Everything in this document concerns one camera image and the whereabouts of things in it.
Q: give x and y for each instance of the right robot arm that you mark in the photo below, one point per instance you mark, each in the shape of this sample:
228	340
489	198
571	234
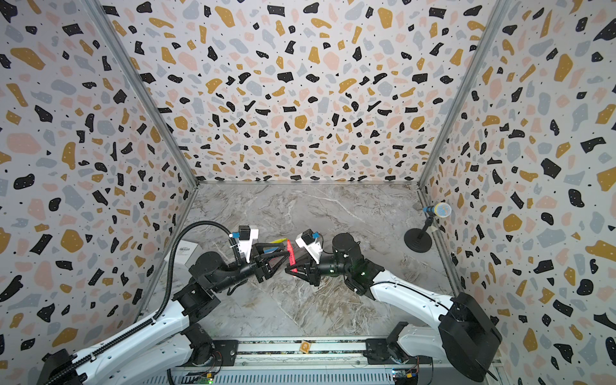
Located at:
462	332

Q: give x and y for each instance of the black microphone stand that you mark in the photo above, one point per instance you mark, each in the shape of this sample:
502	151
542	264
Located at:
418	240

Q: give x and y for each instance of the blue microphone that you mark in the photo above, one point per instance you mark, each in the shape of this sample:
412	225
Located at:
440	210

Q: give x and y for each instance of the pink highlighter pen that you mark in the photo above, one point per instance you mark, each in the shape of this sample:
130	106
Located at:
291	253

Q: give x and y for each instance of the yellow highlighter pen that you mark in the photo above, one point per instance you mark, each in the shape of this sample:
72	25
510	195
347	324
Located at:
281	240

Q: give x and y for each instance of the blue highlighter pen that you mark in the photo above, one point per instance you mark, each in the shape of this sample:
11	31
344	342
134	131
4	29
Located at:
272	250

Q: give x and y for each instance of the white small box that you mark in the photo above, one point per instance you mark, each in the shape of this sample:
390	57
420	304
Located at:
187	253

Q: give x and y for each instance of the orange tag on rail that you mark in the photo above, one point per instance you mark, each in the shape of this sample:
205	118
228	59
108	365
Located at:
305	347

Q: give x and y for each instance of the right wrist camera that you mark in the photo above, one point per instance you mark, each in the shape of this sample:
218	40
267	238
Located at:
309	241

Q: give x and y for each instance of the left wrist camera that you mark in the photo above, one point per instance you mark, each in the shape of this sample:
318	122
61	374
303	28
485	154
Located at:
244	238

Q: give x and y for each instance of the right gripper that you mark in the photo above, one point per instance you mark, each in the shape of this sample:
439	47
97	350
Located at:
314	276

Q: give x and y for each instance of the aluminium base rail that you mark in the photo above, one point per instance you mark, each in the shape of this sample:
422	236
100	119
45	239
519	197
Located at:
279	361

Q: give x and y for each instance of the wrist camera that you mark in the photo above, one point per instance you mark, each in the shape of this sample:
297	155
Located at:
309	241
244	238

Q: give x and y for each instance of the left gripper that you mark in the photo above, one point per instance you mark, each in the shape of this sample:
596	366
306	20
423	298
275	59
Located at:
261	270

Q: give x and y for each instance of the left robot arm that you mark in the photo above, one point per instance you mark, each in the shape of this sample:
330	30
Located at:
169	337

